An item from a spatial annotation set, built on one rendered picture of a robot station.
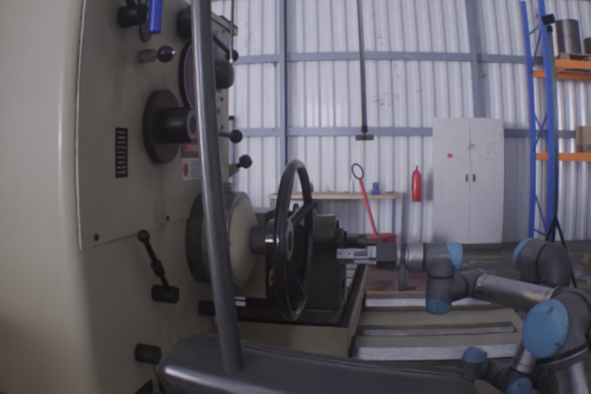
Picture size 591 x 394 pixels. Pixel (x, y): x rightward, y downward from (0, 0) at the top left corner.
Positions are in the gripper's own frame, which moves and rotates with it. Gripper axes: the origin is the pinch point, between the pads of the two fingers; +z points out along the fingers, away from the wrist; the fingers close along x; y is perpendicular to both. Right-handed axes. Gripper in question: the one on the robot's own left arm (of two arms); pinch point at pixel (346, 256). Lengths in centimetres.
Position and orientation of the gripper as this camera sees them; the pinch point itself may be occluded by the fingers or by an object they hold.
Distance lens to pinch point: 132.6
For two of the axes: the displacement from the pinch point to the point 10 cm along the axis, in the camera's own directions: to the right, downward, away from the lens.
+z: -9.8, 0.0, 2.2
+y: 0.8, -9.4, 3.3
